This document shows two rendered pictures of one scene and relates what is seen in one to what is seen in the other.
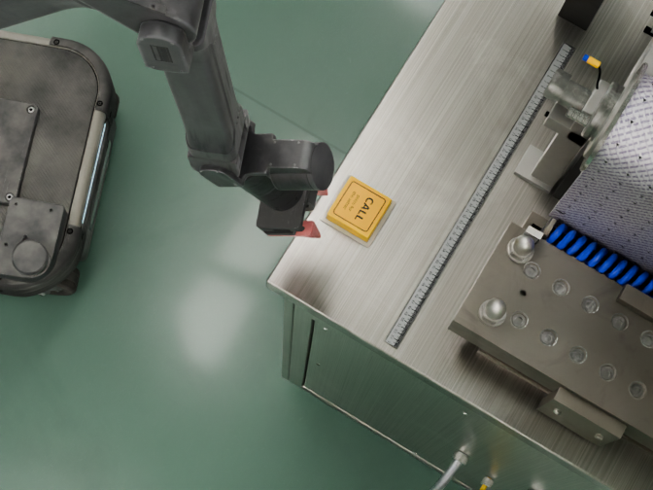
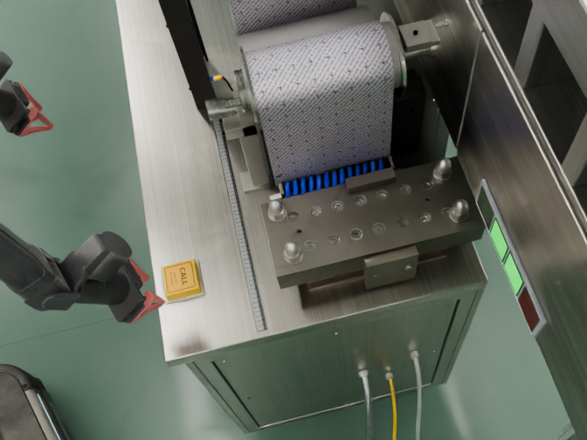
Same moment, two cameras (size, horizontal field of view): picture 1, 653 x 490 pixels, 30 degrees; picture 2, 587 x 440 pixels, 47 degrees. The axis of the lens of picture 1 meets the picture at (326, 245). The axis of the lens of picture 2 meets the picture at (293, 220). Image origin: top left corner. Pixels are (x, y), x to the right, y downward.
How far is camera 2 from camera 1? 0.46 m
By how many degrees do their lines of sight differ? 16
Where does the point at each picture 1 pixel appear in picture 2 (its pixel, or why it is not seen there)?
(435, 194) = (215, 237)
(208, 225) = (141, 398)
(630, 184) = (290, 109)
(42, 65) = not seen: outside the picture
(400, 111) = (160, 216)
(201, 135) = (15, 275)
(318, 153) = (107, 237)
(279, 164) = (88, 262)
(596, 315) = (345, 208)
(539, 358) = (339, 253)
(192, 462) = not seen: outside the picture
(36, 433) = not seen: outside the picture
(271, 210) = (119, 305)
